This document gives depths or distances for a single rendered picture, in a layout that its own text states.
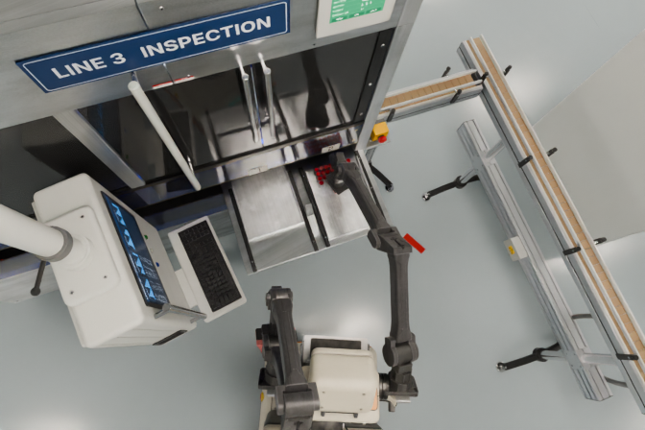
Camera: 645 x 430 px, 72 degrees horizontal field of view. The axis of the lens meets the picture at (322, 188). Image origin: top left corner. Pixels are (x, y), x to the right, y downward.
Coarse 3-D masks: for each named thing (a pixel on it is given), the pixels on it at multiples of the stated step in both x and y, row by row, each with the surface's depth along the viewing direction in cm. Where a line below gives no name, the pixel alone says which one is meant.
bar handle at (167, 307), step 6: (162, 306) 130; (168, 306) 130; (174, 306) 134; (162, 312) 133; (168, 312) 132; (174, 312) 136; (180, 312) 143; (186, 312) 150; (192, 312) 159; (198, 312) 169; (156, 318) 133; (198, 318) 174; (204, 318) 183
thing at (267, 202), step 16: (256, 176) 208; (272, 176) 208; (288, 176) 205; (240, 192) 205; (256, 192) 205; (272, 192) 206; (288, 192) 206; (240, 208) 202; (256, 208) 203; (272, 208) 203; (288, 208) 204; (256, 224) 201; (272, 224) 201; (288, 224) 202
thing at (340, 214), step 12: (360, 168) 210; (312, 180) 209; (312, 192) 205; (324, 192) 208; (348, 192) 208; (324, 204) 206; (336, 204) 206; (348, 204) 206; (324, 216) 204; (336, 216) 204; (348, 216) 205; (360, 216) 205; (324, 228) 200; (336, 228) 202; (348, 228) 203; (360, 228) 200
